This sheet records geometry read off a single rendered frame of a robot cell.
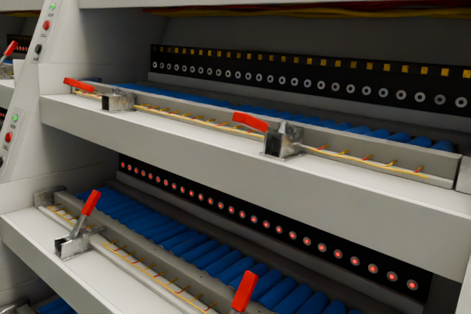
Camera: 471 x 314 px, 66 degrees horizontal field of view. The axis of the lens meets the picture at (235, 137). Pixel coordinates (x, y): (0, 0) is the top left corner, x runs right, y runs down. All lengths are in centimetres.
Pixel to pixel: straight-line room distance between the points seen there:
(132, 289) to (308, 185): 26
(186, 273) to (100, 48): 44
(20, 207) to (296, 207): 50
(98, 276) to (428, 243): 37
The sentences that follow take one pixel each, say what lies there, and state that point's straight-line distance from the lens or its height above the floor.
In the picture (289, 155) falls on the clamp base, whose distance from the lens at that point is 34.
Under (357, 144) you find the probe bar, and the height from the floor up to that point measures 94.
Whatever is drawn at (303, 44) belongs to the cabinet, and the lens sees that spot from 59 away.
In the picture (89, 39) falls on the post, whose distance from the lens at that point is 71.
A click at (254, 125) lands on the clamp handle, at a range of 29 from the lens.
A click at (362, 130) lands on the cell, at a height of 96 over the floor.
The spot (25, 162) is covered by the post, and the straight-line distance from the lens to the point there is 69.
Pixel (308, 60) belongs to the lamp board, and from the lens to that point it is 51.
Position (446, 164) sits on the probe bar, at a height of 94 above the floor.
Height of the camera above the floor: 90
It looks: 3 degrees up
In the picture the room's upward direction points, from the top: 17 degrees clockwise
